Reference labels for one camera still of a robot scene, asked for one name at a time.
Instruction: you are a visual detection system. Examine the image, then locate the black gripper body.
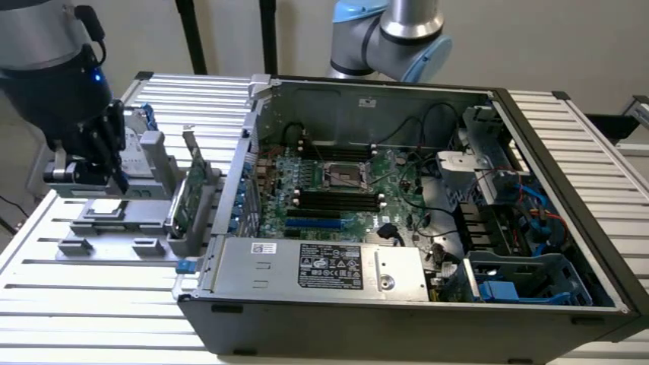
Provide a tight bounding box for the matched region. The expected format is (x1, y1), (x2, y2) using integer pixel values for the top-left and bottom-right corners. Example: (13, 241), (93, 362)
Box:
(0, 43), (117, 159)

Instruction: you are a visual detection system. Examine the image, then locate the green motherboard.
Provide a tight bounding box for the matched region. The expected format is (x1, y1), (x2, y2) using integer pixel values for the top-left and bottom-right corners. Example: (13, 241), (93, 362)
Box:
(253, 146), (434, 249)

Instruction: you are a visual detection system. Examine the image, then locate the CPU socket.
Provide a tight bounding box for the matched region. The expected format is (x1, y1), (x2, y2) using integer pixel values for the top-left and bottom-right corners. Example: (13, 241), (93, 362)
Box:
(314, 160), (372, 192)

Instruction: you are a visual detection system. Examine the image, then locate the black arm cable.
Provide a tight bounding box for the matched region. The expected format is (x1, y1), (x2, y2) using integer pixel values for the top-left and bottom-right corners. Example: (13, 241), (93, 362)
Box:
(73, 5), (109, 66)

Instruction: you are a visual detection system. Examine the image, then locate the grey plastic shroud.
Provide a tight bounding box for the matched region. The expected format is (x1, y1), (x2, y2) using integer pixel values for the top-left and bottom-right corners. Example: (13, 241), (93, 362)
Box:
(435, 150), (482, 180)

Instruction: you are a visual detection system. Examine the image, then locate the black floor cable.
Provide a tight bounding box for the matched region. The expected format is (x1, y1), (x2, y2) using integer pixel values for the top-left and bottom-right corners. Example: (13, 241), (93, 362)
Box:
(0, 195), (31, 233)

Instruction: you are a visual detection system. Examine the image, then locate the silver power supply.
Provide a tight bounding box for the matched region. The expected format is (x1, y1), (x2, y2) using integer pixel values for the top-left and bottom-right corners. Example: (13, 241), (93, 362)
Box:
(211, 237), (434, 304)

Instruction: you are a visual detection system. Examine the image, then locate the blue expansion slot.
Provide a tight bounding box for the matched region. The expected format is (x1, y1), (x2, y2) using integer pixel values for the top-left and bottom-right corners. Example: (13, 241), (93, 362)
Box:
(284, 217), (343, 230)

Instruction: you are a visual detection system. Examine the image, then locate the grey parts rack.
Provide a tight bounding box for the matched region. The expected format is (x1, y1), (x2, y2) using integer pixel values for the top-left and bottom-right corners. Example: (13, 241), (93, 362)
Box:
(50, 131), (229, 264)

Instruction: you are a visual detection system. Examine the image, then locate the black stand pole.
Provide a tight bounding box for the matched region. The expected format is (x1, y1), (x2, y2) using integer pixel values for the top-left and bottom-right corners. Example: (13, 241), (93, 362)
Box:
(261, 0), (282, 75)
(175, 0), (211, 75)

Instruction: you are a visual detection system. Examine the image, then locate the black RAM slot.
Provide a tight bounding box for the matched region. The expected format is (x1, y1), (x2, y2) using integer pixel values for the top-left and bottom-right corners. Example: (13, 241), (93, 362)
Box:
(294, 195), (383, 202)
(294, 204), (383, 212)
(299, 156), (376, 163)
(299, 152), (376, 159)
(294, 199), (383, 208)
(299, 144), (376, 151)
(294, 189), (383, 198)
(299, 148), (376, 155)

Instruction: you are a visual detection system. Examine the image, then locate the black wire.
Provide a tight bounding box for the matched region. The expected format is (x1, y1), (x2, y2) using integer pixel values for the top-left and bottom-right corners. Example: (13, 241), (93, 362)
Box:
(282, 122), (307, 150)
(398, 101), (463, 150)

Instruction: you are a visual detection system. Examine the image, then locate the blue disk bay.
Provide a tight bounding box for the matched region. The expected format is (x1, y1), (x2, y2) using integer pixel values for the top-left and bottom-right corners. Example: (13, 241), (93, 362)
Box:
(462, 249), (596, 306)

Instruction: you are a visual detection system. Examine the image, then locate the open black PC case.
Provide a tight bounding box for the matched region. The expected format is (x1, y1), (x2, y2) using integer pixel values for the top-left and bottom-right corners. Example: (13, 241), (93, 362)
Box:
(173, 73), (644, 357)

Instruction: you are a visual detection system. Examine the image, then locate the metal drive cage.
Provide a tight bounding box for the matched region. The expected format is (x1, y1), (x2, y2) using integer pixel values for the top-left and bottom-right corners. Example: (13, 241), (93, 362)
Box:
(458, 105), (532, 203)

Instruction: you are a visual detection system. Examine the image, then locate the blue wire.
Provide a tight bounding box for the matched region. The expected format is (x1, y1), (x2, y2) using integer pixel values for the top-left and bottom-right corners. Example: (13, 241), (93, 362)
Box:
(511, 181), (566, 255)

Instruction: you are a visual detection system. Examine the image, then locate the red wire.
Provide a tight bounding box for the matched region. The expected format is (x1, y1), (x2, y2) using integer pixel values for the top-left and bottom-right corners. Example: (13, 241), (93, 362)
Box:
(474, 169), (568, 244)

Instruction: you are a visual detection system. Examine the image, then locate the green graphics card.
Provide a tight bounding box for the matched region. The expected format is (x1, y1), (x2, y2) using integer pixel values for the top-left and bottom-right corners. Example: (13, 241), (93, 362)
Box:
(166, 124), (213, 240)

